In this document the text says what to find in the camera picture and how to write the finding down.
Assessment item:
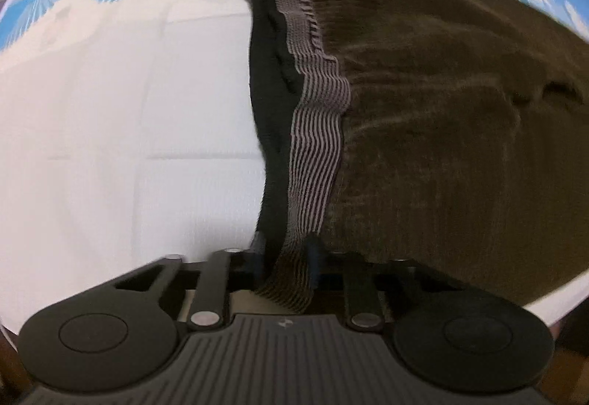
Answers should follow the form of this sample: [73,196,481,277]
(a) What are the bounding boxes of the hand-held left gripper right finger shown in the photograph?
[305,236,466,331]

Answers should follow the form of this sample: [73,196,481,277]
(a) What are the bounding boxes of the blue white printed bed sheet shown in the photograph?
[0,0,589,341]

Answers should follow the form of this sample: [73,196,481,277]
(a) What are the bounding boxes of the dark brown pants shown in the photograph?
[243,0,589,314]

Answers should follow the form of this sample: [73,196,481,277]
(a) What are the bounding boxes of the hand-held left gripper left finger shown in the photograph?
[113,234,268,332]

